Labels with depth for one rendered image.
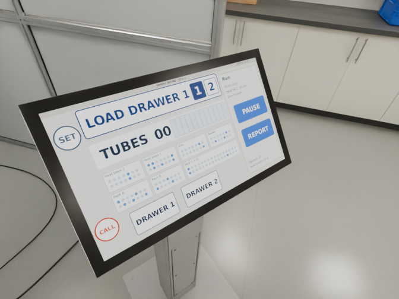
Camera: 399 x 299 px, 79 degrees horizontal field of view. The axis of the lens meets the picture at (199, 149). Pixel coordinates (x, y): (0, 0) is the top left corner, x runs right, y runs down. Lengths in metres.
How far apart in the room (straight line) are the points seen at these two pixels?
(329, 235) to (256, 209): 0.47
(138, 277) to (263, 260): 0.71
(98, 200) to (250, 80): 0.43
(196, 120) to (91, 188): 0.24
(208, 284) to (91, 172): 1.11
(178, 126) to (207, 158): 0.09
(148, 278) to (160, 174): 1.04
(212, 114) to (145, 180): 0.20
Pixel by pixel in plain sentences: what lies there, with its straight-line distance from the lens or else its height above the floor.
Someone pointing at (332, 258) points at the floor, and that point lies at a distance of 1.77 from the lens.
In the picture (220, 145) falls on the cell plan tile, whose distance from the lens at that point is 0.54.
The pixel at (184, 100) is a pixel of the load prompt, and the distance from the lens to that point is 0.51.
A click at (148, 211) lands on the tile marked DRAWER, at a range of 0.48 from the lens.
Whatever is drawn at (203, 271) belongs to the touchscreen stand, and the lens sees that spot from 1.47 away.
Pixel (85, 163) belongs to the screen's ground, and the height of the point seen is 1.11.
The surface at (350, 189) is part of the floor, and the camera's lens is 2.19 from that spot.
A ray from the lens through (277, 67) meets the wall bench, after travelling 2.54.
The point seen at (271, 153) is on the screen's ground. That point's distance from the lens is 0.63.
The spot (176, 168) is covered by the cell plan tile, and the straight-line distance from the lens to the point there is 0.49.
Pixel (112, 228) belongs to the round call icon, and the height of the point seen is 1.01.
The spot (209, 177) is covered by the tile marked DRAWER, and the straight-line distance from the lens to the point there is 0.53.
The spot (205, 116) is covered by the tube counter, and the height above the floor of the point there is 1.11.
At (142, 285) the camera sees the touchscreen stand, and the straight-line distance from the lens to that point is 1.46.
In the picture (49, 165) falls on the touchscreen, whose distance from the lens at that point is 0.45.
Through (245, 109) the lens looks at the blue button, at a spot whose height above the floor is 1.10.
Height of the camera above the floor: 1.41
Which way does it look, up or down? 43 degrees down
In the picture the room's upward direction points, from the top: 4 degrees clockwise
